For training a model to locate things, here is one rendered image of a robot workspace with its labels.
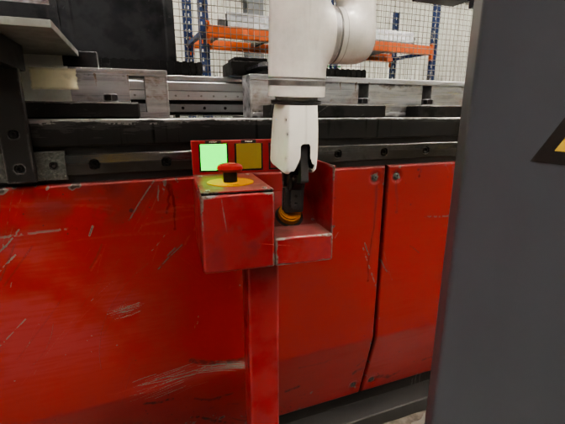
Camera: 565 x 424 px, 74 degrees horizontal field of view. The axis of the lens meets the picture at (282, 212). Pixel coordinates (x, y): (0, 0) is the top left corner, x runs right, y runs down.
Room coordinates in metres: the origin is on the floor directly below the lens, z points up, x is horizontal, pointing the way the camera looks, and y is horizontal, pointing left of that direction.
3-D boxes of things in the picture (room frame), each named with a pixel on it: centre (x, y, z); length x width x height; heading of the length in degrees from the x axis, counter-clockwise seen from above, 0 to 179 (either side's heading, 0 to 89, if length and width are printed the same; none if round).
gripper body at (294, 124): (0.58, -0.02, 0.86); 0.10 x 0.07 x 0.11; 16
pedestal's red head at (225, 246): (0.60, 0.04, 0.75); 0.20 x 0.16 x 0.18; 106
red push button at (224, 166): (0.58, 0.08, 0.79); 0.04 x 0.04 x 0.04
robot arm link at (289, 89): (0.58, -0.02, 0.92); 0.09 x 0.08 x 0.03; 16
